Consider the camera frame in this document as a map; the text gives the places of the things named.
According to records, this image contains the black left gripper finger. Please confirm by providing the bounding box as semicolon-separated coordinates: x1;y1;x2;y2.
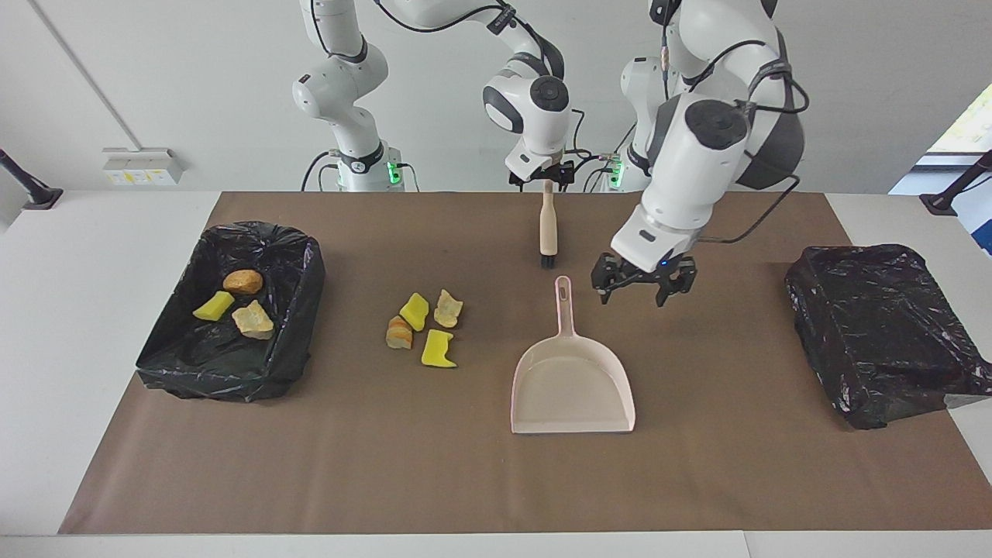
591;256;625;303
656;260;698;308

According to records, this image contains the beige hand brush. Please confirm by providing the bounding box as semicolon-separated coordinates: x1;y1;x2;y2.
539;182;559;270

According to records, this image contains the pale pink dustpan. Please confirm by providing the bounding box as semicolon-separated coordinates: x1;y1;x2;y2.
510;275;636;435

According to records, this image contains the pale flaky pastry piece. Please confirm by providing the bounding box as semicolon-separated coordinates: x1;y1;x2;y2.
433;289;464;329

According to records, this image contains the notched yellow sponge piece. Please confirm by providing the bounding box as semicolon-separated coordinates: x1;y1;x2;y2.
421;329;458;369

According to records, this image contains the yellow green-backed sponge piece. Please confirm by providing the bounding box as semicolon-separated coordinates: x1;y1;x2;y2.
399;292;430;332

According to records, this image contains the round brown bun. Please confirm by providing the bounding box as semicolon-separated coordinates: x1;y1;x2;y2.
222;269;264;296

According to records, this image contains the long croissant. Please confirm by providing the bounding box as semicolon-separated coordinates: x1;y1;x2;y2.
231;300;275;341

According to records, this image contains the yellow sponge wedge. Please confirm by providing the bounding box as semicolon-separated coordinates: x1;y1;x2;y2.
192;291;236;322

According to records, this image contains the black bag-lined bin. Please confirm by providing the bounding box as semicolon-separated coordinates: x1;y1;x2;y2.
784;244;992;431
136;222;326;403

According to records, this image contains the brown paper mat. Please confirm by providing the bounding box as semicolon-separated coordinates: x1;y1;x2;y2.
58;191;992;536

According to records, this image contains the black angled stand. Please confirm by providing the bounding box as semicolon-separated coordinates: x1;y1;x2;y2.
0;149;64;212
920;150;992;216

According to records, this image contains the blue item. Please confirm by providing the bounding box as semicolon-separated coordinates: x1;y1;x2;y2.
959;211;992;257

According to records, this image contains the window with dark sill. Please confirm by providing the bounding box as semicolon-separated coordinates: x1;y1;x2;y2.
914;84;992;170

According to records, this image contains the black base cable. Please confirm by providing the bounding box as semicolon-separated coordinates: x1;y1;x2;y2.
577;124;638;192
301;150;421;192

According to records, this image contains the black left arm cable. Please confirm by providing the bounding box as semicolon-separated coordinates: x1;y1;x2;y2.
659;0;811;245

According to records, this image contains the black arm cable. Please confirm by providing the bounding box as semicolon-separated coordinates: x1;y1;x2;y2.
310;0;594;179
659;0;811;245

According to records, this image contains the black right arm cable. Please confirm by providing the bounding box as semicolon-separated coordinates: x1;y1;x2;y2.
310;0;594;179

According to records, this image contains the white wall socket box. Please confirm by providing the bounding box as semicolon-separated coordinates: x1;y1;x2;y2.
102;147;185;187

